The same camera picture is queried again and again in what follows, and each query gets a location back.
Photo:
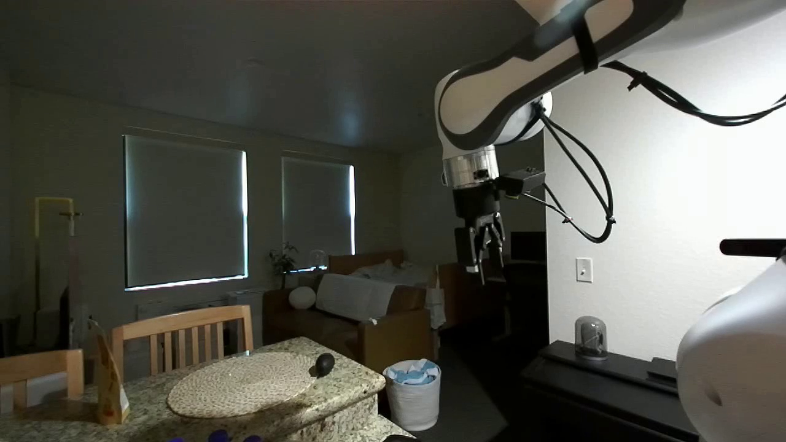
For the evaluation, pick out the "round woven placemat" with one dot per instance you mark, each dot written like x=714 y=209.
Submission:
x=241 y=383

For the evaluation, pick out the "brown sofa with cushions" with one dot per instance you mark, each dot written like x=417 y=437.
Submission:
x=371 y=307

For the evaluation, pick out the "white trash bin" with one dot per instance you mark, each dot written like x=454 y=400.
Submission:
x=414 y=394

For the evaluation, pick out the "small grey jar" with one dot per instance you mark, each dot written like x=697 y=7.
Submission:
x=590 y=337

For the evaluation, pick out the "wooden slatted chair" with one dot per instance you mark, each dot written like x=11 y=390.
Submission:
x=180 y=339

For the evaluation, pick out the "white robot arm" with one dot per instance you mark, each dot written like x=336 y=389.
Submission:
x=731 y=362

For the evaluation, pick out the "white wall light switch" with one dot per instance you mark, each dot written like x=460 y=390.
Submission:
x=584 y=271

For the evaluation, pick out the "black counter cabinet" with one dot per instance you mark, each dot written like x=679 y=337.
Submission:
x=605 y=398

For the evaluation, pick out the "left window with blind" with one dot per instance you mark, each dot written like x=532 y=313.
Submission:
x=185 y=215

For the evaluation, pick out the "black oval object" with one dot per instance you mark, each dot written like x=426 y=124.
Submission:
x=322 y=363

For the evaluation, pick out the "wooden chair at left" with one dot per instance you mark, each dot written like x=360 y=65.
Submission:
x=18 y=372

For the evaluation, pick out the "brown paper bag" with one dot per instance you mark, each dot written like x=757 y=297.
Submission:
x=108 y=383

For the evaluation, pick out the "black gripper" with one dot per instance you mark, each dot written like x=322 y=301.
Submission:
x=479 y=212

